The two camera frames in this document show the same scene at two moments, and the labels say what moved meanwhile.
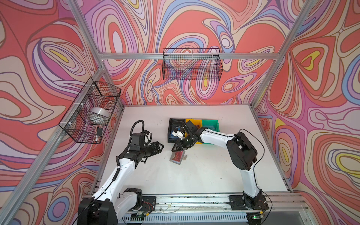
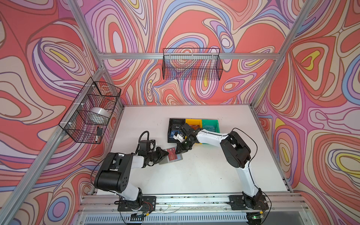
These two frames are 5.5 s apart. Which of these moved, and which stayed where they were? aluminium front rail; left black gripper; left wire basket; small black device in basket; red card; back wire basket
Moved: red card; left black gripper
Stayed: back wire basket; small black device in basket; left wire basket; aluminium front rail
